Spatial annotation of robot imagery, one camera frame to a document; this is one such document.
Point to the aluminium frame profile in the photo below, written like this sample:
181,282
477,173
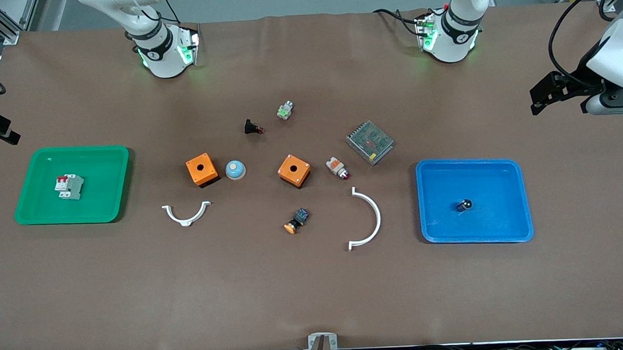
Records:
5,22

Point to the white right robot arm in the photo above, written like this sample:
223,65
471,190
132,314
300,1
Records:
160,55

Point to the blue plastic tray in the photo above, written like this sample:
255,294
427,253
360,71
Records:
450,221

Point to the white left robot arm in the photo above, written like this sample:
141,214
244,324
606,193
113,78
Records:
450,37

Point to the blue dome buzzer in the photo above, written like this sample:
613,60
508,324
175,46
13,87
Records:
235,170

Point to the yellow mushroom push button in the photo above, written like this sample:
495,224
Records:
296,221

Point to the white red indicator switch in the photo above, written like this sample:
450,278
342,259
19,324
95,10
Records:
336,166

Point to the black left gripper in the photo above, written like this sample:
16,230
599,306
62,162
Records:
579,75

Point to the black cylindrical capacitor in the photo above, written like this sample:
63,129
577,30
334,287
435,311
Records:
464,205

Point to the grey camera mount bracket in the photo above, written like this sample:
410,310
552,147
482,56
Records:
313,340

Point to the black red pilot light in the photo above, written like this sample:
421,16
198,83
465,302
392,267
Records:
250,127

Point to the small white pipe clamp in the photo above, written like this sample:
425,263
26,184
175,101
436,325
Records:
186,221

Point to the orange push-button box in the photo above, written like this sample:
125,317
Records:
209,171
301,171

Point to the large white pipe clamp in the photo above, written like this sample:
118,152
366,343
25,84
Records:
377,217

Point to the green push-button switch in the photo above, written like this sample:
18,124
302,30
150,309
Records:
285,111

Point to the white red circuit breaker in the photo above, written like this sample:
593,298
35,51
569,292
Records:
70,186

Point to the metal mesh power supply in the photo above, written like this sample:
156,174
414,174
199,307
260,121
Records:
370,142

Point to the green plastic tray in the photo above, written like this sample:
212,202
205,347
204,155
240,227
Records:
39,208

